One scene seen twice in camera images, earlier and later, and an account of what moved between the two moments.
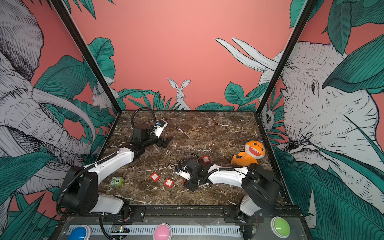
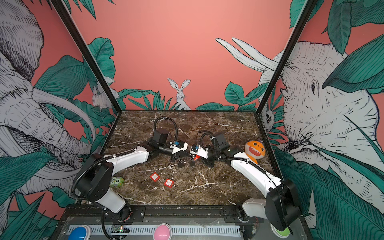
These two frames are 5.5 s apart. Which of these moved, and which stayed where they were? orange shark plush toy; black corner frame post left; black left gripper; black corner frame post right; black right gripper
Moved: black left gripper; black right gripper
Stayed: black corner frame post left; black corner frame post right; orange shark plush toy
